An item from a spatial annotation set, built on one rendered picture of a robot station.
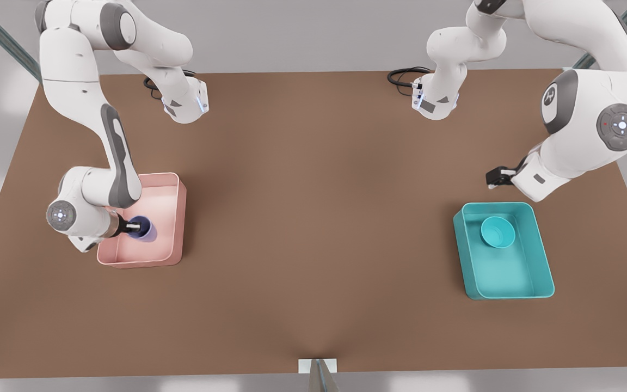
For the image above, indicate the blue cup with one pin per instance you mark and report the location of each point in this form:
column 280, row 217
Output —
column 145, row 228

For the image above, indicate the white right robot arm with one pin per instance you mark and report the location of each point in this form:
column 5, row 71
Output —
column 71, row 65

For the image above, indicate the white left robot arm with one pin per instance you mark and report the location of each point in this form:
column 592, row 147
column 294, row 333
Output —
column 580, row 109

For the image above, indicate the pink box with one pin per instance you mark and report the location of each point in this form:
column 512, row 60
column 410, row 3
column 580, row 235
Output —
column 153, row 228

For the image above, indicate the teal bowl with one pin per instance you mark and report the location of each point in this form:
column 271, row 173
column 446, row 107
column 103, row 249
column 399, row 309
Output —
column 497, row 231

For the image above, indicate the teal box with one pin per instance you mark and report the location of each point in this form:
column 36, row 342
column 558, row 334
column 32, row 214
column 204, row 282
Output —
column 504, row 256

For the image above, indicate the silver frame post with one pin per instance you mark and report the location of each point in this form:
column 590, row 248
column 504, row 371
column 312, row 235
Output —
column 319, row 375
column 607, row 32
column 3, row 41

